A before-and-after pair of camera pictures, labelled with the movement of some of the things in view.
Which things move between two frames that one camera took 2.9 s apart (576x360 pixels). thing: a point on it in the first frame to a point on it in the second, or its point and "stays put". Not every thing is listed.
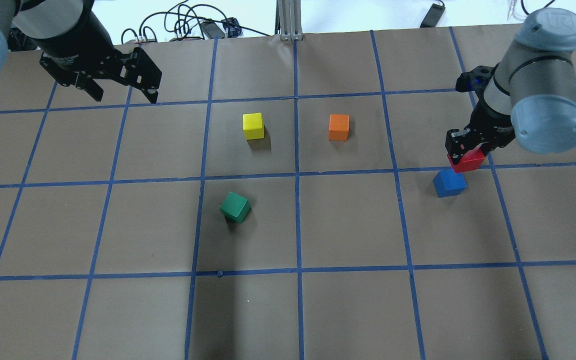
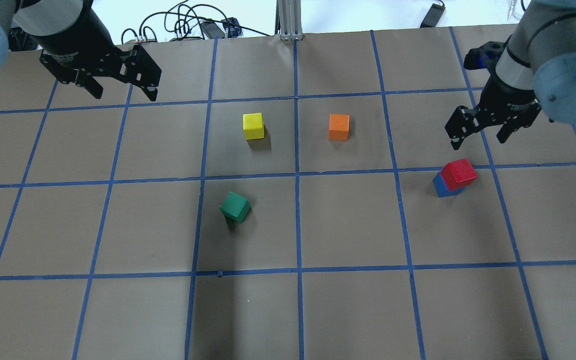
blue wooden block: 448,183 stays put
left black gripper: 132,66 stays put
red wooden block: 469,161 to 458,174
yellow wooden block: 253,127 stays put
